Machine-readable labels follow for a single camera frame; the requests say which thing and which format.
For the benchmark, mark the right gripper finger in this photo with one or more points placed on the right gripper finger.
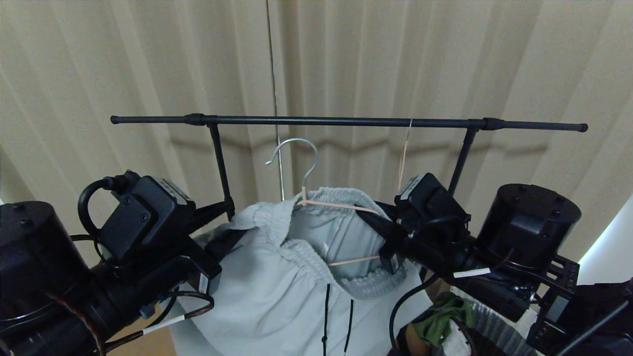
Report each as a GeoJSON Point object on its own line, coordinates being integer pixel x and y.
{"type": "Point", "coordinates": [388, 228]}

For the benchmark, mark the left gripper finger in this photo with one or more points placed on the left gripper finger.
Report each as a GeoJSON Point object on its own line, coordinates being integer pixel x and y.
{"type": "Point", "coordinates": [225, 244]}
{"type": "Point", "coordinates": [212, 215]}

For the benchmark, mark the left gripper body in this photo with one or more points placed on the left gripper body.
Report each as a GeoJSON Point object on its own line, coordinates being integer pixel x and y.
{"type": "Point", "coordinates": [168, 282]}

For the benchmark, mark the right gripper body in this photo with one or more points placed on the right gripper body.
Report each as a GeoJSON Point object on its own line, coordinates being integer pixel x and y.
{"type": "Point", "coordinates": [435, 252]}

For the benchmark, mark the green printed shirt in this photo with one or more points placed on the green printed shirt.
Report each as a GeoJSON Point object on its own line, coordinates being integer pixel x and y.
{"type": "Point", "coordinates": [440, 316]}

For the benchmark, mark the pink clothes hanger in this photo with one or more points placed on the pink clothes hanger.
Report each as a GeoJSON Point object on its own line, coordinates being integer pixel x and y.
{"type": "Point", "coordinates": [404, 158]}
{"type": "Point", "coordinates": [303, 195]}

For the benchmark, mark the pale grey shorts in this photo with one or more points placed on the pale grey shorts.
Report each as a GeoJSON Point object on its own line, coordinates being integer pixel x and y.
{"type": "Point", "coordinates": [277, 296]}

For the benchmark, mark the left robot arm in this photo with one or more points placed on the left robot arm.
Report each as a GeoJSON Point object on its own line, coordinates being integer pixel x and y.
{"type": "Point", "coordinates": [34, 247]}

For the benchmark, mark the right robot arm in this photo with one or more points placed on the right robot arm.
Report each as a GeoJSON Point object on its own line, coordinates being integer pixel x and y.
{"type": "Point", "coordinates": [529, 222]}

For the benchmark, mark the white laundry basket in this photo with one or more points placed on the white laundry basket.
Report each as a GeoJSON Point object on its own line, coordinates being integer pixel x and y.
{"type": "Point", "coordinates": [494, 321]}

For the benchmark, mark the black clothes rack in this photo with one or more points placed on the black clothes rack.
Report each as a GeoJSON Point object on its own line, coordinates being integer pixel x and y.
{"type": "Point", "coordinates": [346, 121]}

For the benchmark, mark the beige curtain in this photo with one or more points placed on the beige curtain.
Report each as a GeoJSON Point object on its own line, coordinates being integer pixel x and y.
{"type": "Point", "coordinates": [99, 74]}

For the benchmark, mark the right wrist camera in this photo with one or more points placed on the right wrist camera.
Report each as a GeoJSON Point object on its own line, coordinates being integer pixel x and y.
{"type": "Point", "coordinates": [430, 198]}

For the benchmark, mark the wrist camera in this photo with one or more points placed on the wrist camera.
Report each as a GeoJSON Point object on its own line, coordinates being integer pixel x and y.
{"type": "Point", "coordinates": [430, 198]}
{"type": "Point", "coordinates": [148, 217]}

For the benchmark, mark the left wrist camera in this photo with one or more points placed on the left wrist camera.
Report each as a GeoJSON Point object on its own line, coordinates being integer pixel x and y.
{"type": "Point", "coordinates": [148, 217]}

